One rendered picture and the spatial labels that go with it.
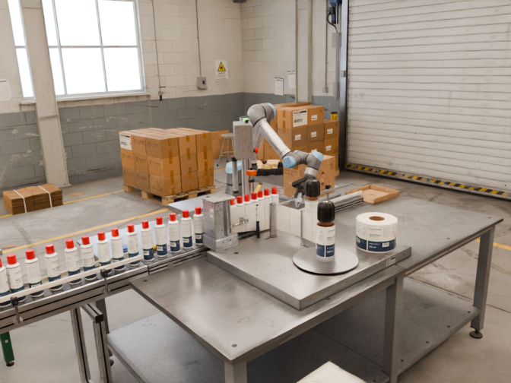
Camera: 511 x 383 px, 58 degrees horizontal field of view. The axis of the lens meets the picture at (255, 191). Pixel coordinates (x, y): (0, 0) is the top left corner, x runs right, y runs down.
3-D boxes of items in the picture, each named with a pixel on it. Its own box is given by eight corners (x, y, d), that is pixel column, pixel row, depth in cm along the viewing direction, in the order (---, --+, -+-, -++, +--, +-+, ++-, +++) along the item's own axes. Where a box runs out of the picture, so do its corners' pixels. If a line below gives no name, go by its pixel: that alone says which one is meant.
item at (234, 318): (231, 365, 157) (230, 360, 157) (77, 244, 269) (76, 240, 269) (503, 220, 285) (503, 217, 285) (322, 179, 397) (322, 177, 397)
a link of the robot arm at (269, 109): (230, 174, 320) (252, 101, 295) (243, 169, 332) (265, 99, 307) (244, 182, 315) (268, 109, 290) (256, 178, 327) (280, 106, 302)
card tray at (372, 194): (373, 204, 318) (374, 198, 317) (344, 197, 338) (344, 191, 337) (399, 195, 337) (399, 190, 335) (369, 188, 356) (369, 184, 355)
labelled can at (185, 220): (186, 250, 237) (183, 212, 232) (181, 247, 241) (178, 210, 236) (195, 247, 240) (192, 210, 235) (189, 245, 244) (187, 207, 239)
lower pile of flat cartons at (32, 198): (12, 215, 589) (9, 199, 583) (3, 206, 629) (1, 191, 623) (65, 204, 627) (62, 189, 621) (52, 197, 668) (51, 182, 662)
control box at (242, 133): (235, 159, 255) (233, 125, 250) (234, 153, 272) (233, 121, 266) (253, 158, 256) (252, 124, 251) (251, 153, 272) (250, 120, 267)
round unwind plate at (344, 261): (328, 282, 199) (328, 279, 199) (279, 260, 222) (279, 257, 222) (371, 261, 218) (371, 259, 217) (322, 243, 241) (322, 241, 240)
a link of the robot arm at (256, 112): (246, 102, 285) (296, 162, 275) (257, 100, 294) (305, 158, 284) (236, 115, 292) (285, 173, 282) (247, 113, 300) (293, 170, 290)
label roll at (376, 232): (401, 243, 238) (403, 216, 234) (386, 256, 223) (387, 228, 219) (366, 235, 250) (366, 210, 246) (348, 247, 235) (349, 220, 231)
